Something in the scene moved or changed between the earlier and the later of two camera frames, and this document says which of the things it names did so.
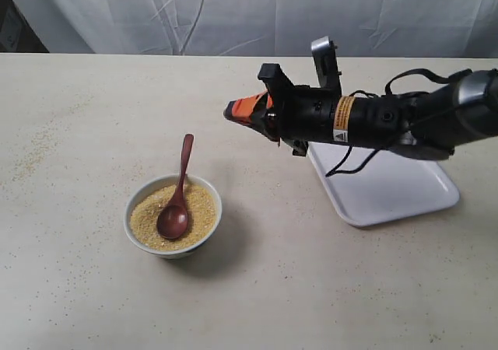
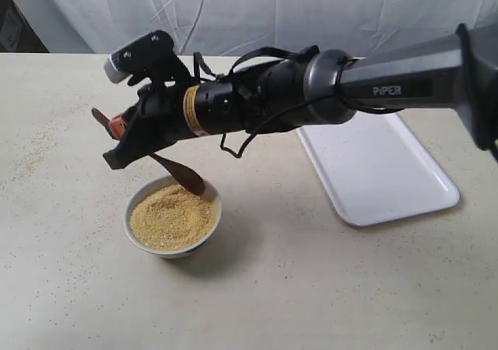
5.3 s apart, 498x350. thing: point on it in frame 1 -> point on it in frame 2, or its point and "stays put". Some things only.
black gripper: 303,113 -> 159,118
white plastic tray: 391,186 stays put
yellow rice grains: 201,210 stays put
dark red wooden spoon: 173,218 -> 192,182
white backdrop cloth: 366,16 stays put
